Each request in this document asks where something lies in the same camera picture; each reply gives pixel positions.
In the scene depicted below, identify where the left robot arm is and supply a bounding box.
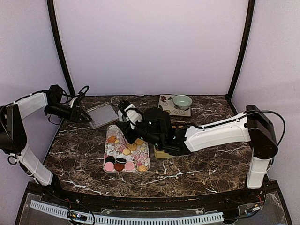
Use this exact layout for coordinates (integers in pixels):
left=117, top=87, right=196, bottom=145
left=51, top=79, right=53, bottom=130
left=0, top=85, right=92, bottom=204

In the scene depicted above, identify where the swirl butter cookie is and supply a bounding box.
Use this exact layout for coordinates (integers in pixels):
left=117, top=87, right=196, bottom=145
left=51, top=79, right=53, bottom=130
left=137, top=165, right=147, bottom=172

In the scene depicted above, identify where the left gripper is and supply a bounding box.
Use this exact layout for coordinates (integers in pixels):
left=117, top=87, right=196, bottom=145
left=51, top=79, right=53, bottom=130
left=45, top=102, right=91, bottom=123

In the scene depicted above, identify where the gold cookie tin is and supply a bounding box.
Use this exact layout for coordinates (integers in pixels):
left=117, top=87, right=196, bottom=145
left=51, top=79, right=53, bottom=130
left=154, top=121, right=191, bottom=158

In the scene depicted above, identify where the white slotted cable duct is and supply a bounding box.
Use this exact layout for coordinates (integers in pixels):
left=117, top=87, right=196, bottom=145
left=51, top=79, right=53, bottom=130
left=30, top=200, right=224, bottom=225

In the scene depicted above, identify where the black sandwich cookie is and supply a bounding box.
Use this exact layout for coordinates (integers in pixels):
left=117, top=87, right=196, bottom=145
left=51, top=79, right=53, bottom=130
left=105, top=156, right=115, bottom=164
left=116, top=157, right=127, bottom=164

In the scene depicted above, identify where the brown chocolate cookie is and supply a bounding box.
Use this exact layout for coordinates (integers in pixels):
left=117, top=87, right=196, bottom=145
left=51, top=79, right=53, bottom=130
left=114, top=163, right=125, bottom=172

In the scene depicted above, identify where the square floral plate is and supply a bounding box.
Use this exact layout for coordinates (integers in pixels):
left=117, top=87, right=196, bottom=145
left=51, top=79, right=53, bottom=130
left=158, top=94, right=192, bottom=117

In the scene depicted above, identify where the floral cookie tray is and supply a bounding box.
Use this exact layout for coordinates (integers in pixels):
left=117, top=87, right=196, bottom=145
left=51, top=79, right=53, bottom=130
left=103, top=125, right=150, bottom=173

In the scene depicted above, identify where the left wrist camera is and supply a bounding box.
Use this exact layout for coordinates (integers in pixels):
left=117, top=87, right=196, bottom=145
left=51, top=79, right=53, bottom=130
left=67, top=94, right=81, bottom=108

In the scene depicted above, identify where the silver tin lid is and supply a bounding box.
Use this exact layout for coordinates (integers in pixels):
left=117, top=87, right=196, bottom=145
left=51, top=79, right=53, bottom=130
left=87, top=103, right=119, bottom=129

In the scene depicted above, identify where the light green ceramic bowl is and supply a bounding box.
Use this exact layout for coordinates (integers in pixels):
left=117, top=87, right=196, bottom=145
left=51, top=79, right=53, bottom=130
left=172, top=95, right=192, bottom=110

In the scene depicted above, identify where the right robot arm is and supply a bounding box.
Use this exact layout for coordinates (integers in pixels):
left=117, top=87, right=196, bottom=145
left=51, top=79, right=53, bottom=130
left=116, top=100, right=278, bottom=203

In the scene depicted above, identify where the pink sandwich cookie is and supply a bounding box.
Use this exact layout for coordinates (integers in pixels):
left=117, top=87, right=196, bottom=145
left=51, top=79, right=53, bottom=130
left=124, top=162, right=135, bottom=171
left=104, top=162, right=114, bottom=172

